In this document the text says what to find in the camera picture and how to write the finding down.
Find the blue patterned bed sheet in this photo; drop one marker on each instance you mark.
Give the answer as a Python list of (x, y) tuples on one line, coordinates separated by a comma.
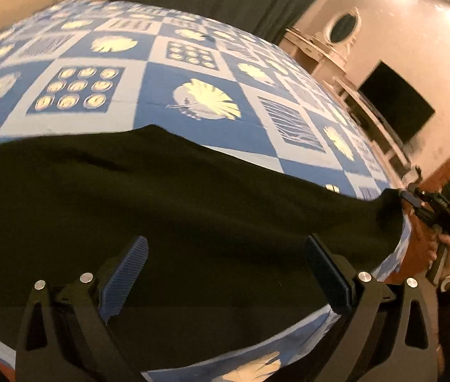
[(149, 83)]

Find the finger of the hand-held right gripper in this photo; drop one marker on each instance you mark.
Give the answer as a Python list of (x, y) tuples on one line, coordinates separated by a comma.
[(409, 198)]

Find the white vanity dresser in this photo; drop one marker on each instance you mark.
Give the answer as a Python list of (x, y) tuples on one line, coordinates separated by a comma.
[(312, 51)]

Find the oval white-framed vanity mirror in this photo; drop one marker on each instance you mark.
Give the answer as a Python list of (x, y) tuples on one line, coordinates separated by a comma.
[(344, 28)]

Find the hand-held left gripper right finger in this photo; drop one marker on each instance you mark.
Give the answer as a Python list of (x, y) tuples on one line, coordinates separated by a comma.
[(326, 274)]

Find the black flat television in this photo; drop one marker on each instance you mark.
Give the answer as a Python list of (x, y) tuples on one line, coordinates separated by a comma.
[(395, 99)]

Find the white television console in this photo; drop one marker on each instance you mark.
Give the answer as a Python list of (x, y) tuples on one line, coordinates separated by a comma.
[(376, 127)]

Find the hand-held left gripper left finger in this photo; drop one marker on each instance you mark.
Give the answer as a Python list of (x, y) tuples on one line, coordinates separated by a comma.
[(127, 274)]

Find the black pants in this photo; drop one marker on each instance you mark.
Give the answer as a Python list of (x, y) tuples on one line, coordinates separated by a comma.
[(189, 207)]

